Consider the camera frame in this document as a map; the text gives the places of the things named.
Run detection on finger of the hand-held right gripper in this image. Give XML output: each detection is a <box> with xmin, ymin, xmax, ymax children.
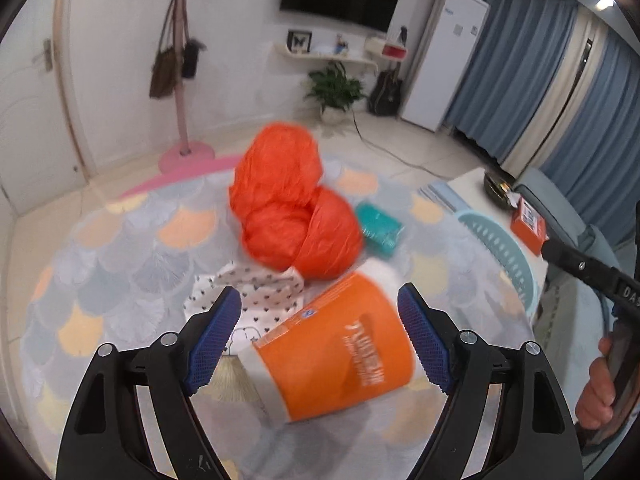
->
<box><xmin>542</xmin><ymin>237</ymin><xmax>621</xmax><ymax>293</ymax></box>

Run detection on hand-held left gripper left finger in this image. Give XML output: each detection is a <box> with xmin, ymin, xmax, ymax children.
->
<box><xmin>56</xmin><ymin>286</ymin><xmax>243</xmax><ymax>480</ymax></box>

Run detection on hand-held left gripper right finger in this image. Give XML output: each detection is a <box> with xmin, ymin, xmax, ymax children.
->
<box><xmin>396</xmin><ymin>282</ymin><xmax>585</xmax><ymax>480</ymax></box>

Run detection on large orange paper cup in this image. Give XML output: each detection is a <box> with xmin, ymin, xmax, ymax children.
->
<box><xmin>239</xmin><ymin>260</ymin><xmax>418</xmax><ymax>423</ymax></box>

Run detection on orange plastic bag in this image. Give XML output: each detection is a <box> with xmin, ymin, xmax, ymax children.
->
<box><xmin>229</xmin><ymin>121</ymin><xmax>365</xmax><ymax>282</ymax></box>

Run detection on person's right hand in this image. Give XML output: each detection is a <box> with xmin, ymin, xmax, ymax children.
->
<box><xmin>575</xmin><ymin>336</ymin><xmax>618</xmax><ymax>426</ymax></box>

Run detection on grey blue sofa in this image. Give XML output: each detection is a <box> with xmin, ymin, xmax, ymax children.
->
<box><xmin>515</xmin><ymin>167</ymin><xmax>631</xmax><ymax>271</ymax></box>

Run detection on orange cardboard box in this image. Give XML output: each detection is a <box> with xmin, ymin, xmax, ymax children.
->
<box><xmin>510</xmin><ymin>195</ymin><xmax>548</xmax><ymax>256</ymax></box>

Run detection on white heart-printed bag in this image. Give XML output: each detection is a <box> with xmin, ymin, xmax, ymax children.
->
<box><xmin>182</xmin><ymin>262</ymin><xmax>306</xmax><ymax>348</ymax></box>

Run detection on dark bowl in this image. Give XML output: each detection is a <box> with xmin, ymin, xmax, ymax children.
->
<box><xmin>482</xmin><ymin>171</ymin><xmax>518</xmax><ymax>207</ymax></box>

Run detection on blue curtain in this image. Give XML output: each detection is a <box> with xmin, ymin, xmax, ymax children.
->
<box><xmin>442</xmin><ymin>0</ymin><xmax>581</xmax><ymax>161</ymax></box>
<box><xmin>542</xmin><ymin>30</ymin><xmax>640</xmax><ymax>256</ymax></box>

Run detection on teal packet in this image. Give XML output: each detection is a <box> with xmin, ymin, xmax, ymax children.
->
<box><xmin>355</xmin><ymin>202</ymin><xmax>405</xmax><ymax>255</ymax></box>

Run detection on white coffee table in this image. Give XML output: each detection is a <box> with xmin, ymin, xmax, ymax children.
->
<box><xmin>417</xmin><ymin>167</ymin><xmax>556</xmax><ymax>321</ymax></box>

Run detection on cream sheer curtain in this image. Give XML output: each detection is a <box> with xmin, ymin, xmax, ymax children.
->
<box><xmin>500</xmin><ymin>5</ymin><xmax>611</xmax><ymax>176</ymax></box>

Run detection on pink coat rack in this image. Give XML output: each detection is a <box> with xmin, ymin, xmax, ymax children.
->
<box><xmin>159</xmin><ymin>0</ymin><xmax>216</xmax><ymax>173</ymax></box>

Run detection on white standing air conditioner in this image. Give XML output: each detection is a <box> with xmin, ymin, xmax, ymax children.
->
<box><xmin>400</xmin><ymin>0</ymin><xmax>491</xmax><ymax>133</ymax></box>

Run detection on black guitar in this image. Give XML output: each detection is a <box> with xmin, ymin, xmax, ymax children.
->
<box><xmin>368</xmin><ymin>62</ymin><xmax>403</xmax><ymax>117</ymax></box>

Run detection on green potted plant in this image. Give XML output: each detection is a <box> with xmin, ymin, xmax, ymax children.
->
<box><xmin>302</xmin><ymin>60</ymin><xmax>363</xmax><ymax>123</ymax></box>

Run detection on brown tote bag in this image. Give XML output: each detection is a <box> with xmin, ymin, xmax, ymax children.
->
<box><xmin>149</xmin><ymin>0</ymin><xmax>177</xmax><ymax>100</ymax></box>

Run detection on red and white drawer box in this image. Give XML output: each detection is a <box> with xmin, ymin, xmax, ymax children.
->
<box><xmin>366</xmin><ymin>36</ymin><xmax>408</xmax><ymax>60</ymax></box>

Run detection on small black bag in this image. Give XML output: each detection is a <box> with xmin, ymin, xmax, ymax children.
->
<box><xmin>181</xmin><ymin>37</ymin><xmax>206</xmax><ymax>79</ymax></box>

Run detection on white door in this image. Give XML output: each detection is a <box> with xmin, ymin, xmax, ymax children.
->
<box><xmin>0</xmin><ymin>0</ymin><xmax>96</xmax><ymax>216</ymax></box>

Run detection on white floating shelf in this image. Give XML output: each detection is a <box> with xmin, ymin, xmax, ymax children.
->
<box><xmin>272</xmin><ymin>42</ymin><xmax>378</xmax><ymax>68</ymax></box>

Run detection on framed butterfly picture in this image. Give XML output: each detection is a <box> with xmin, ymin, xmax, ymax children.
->
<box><xmin>287</xmin><ymin>29</ymin><xmax>313</xmax><ymax>55</ymax></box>

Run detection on black floor cable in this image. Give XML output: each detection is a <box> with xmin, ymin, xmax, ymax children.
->
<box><xmin>350</xmin><ymin>110</ymin><xmax>451</xmax><ymax>177</ymax></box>

